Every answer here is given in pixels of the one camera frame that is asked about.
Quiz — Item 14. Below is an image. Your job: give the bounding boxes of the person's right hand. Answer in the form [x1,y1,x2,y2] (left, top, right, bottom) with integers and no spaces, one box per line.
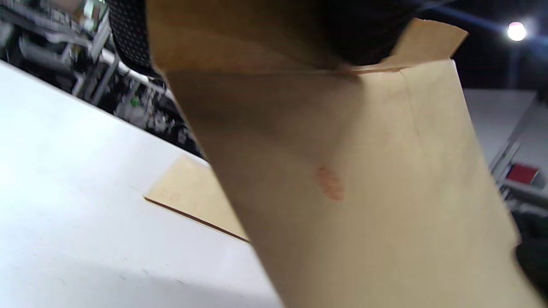
[514,210,548,300]

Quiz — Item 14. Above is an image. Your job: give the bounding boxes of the cluttered metal storage shelf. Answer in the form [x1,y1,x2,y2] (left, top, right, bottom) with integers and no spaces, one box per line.
[488,92,548,214]

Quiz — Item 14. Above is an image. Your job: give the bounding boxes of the person's left hand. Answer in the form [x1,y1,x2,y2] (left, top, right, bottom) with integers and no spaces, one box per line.
[105,0,429,78]

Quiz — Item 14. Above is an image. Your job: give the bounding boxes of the round ceiling lamp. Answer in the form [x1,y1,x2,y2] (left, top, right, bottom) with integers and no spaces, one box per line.
[506,21,528,42]

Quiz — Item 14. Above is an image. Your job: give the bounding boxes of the brown A4 envelope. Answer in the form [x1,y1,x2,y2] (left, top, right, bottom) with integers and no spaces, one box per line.
[144,155,250,243]
[146,0,544,308]

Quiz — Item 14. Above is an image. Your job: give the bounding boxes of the cluttered workbench row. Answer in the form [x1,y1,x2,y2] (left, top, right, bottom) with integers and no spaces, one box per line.
[0,0,208,160]

